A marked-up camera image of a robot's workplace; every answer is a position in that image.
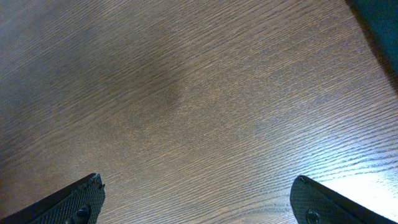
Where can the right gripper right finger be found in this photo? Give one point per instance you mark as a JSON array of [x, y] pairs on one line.
[[313, 203]]

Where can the black trousers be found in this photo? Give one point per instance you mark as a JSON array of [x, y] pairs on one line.
[[379, 20]]

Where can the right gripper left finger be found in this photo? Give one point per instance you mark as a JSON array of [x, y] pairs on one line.
[[79, 202]]

